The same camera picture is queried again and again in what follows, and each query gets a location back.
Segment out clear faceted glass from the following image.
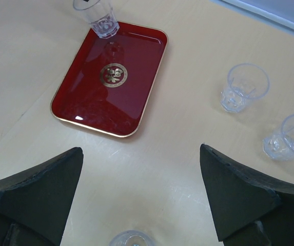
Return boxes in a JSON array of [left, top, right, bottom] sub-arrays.
[[73, 0, 120, 39]]

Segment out red lacquer tray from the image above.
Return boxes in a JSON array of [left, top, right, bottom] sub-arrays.
[[50, 22, 168, 138]]

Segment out aluminium table edge rail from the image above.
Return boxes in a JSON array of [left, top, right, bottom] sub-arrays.
[[213, 0, 294, 35]]

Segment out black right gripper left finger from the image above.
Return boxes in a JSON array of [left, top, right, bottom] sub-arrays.
[[0, 147, 84, 245]]

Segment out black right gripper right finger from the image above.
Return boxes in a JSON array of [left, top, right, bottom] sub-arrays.
[[200, 144, 294, 245]]

